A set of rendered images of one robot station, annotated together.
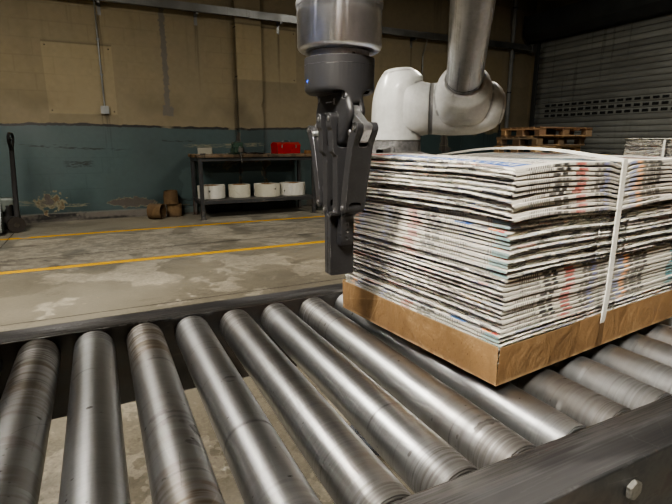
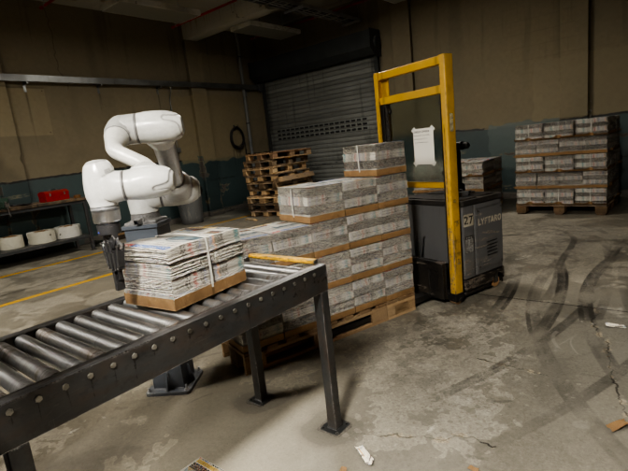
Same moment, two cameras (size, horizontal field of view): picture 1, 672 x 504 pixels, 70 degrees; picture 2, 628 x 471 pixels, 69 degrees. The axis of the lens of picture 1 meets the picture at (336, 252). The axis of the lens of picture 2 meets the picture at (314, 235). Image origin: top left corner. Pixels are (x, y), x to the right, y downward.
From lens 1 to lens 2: 1.19 m
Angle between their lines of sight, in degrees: 23
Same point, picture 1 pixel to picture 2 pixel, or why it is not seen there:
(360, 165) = (121, 255)
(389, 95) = not seen: hidden behind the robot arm
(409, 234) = (144, 271)
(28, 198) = not seen: outside the picture
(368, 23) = (115, 215)
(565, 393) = (197, 308)
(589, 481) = (191, 322)
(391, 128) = (140, 207)
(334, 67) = (107, 229)
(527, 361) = (185, 302)
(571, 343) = (201, 294)
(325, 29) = (102, 220)
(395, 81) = not seen: hidden behind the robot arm
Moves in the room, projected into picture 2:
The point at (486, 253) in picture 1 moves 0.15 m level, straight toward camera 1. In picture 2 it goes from (164, 274) to (155, 286)
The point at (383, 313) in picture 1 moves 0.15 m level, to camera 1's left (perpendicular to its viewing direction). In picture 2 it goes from (141, 300) to (96, 310)
